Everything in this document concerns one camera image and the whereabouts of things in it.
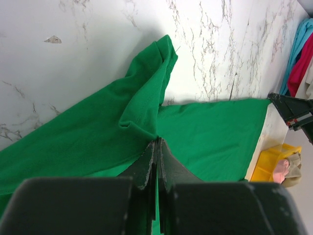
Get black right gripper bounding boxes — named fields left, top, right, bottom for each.
left=268, top=93, right=313, bottom=144

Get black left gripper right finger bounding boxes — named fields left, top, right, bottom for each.
left=157, top=138, right=203, bottom=235

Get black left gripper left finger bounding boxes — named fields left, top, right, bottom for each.
left=116, top=141, right=157, bottom=235

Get green t shirt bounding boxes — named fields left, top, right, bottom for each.
left=0, top=34, right=272, bottom=235

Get pink t shirt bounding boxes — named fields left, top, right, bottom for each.
left=272, top=159, right=290, bottom=184

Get yellow plastic bin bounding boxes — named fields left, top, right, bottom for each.
left=250, top=143, right=302, bottom=183

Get beige t shirt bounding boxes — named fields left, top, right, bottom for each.
left=282, top=152, right=302, bottom=188

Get folded cream t shirt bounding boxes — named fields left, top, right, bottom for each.
left=295, top=66, right=313, bottom=99

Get folded red t shirt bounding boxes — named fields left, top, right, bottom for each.
left=287, top=34, right=313, bottom=97

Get folded light blue t shirt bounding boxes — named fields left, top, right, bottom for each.
left=279, top=18, right=313, bottom=94

